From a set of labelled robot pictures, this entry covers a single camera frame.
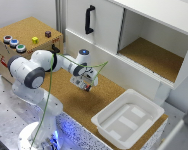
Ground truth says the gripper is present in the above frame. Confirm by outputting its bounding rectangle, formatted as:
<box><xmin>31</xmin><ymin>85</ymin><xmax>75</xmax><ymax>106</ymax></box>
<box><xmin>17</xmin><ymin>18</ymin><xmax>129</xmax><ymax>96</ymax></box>
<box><xmin>69</xmin><ymin>72</ymin><xmax>99</xmax><ymax>90</ymax></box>

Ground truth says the pink block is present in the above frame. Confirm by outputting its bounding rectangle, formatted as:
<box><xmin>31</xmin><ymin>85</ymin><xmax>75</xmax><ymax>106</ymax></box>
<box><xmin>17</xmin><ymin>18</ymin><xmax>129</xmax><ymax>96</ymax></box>
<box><xmin>84</xmin><ymin>85</ymin><xmax>93</xmax><ymax>93</ymax></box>

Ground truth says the purple block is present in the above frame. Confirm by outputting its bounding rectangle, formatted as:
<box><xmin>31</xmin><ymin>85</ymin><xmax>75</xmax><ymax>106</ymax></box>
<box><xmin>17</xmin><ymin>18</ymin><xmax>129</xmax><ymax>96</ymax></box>
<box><xmin>44</xmin><ymin>30</ymin><xmax>52</xmax><ymax>38</ymax></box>

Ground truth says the yellow block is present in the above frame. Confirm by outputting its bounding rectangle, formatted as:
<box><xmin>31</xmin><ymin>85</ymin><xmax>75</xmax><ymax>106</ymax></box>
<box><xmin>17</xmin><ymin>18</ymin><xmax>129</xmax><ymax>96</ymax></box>
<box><xmin>31</xmin><ymin>36</ymin><xmax>40</xmax><ymax>45</ymax></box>

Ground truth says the white plastic box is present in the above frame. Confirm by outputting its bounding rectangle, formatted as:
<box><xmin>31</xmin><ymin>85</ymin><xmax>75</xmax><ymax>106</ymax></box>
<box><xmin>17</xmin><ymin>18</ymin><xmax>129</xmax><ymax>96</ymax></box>
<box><xmin>90</xmin><ymin>88</ymin><xmax>166</xmax><ymax>150</ymax></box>

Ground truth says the wooden drawer box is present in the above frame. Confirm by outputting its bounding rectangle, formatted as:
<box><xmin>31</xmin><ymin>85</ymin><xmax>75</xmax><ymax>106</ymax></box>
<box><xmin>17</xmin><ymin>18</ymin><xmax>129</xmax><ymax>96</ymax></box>
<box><xmin>0</xmin><ymin>16</ymin><xmax>65</xmax><ymax>85</ymax></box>

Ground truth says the white sliding door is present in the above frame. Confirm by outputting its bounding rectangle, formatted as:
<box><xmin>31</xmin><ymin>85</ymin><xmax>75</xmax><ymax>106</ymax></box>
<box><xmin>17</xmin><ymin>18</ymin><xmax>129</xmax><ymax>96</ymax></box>
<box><xmin>66</xmin><ymin>0</ymin><xmax>125</xmax><ymax>55</ymax></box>

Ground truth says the green button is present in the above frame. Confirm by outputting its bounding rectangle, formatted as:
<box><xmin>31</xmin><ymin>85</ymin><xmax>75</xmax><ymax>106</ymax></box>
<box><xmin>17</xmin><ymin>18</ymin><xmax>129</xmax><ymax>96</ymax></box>
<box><xmin>15</xmin><ymin>43</ymin><xmax>27</xmax><ymax>54</ymax></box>

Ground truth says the blue button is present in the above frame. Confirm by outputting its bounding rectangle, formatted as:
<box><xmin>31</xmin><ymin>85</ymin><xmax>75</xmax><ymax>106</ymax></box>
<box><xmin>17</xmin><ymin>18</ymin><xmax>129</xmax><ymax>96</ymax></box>
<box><xmin>9</xmin><ymin>38</ymin><xmax>20</xmax><ymax>49</ymax></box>

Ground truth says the red button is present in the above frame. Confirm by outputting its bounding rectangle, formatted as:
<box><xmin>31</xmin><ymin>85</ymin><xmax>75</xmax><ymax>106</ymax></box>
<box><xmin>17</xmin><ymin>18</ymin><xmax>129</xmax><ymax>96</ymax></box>
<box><xmin>2</xmin><ymin>34</ymin><xmax>13</xmax><ymax>45</ymax></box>

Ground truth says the white cabinet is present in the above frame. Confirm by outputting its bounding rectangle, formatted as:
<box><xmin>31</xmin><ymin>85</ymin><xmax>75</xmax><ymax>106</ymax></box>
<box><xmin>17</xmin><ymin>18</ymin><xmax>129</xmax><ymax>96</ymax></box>
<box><xmin>64</xmin><ymin>0</ymin><xmax>188</xmax><ymax>108</ymax></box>

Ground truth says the green cable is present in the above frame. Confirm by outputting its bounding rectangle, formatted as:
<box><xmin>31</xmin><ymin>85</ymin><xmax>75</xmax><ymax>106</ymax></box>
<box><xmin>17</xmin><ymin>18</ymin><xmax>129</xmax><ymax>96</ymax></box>
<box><xmin>28</xmin><ymin>53</ymin><xmax>110</xmax><ymax>150</ymax></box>

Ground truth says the black door handle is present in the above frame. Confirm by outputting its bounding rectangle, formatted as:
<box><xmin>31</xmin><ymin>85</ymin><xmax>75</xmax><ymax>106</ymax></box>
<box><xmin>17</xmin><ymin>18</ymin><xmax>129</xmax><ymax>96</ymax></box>
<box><xmin>84</xmin><ymin>4</ymin><xmax>96</xmax><ymax>36</ymax></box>

